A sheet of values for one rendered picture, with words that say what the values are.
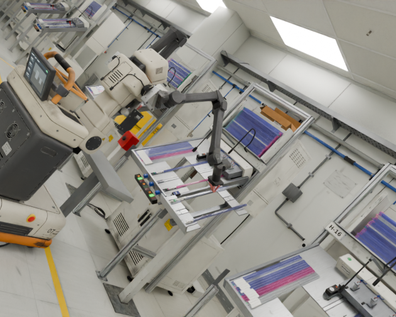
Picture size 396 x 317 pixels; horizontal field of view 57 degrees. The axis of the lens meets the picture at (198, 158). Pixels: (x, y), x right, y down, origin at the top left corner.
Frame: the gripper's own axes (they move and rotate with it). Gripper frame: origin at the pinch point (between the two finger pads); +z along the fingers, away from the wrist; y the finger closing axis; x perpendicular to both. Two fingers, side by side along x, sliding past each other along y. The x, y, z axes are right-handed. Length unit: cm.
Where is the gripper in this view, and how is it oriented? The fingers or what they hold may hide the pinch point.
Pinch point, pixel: (213, 190)
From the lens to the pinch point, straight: 242.6
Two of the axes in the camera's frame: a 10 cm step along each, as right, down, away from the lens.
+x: -8.5, 1.7, -4.9
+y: -5.1, -5.2, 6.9
